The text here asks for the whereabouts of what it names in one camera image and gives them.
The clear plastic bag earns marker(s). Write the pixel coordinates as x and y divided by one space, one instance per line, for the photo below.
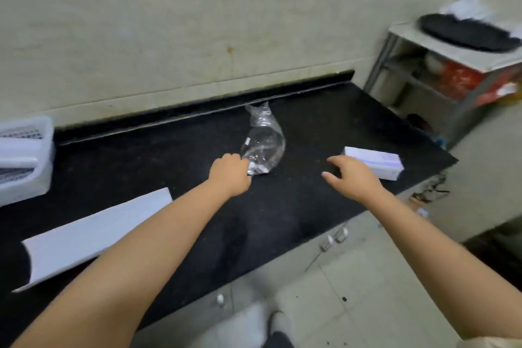
264 144

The metal shelf rack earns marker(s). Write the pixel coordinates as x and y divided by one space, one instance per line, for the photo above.
432 86

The black round tray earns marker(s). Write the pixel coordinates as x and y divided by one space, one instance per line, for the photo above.
465 32

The person's left fingers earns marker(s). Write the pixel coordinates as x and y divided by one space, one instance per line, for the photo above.
244 164

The long white carton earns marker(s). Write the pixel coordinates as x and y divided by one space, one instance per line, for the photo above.
91 235

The person's shoe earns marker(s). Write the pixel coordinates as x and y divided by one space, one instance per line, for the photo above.
277 325

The person's right hand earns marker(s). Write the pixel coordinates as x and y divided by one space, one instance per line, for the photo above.
355 180

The white rectangular box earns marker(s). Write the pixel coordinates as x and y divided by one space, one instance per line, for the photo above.
377 161

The white plastic basket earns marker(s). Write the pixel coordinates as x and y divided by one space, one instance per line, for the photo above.
23 160

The white cabinet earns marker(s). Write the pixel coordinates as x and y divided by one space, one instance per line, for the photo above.
326 245

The person's left hand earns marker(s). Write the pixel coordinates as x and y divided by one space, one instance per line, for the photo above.
228 177

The person's left forearm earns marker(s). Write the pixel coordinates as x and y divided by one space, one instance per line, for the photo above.
122 270

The person's right forearm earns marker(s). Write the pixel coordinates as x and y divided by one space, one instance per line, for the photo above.
444 262

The person's right thumb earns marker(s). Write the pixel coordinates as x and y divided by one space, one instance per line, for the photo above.
331 177

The red container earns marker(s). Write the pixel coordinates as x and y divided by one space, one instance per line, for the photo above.
461 80

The white papers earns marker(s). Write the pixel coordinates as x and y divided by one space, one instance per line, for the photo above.
469 7

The white bowl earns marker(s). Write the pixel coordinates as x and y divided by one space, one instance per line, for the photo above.
434 62

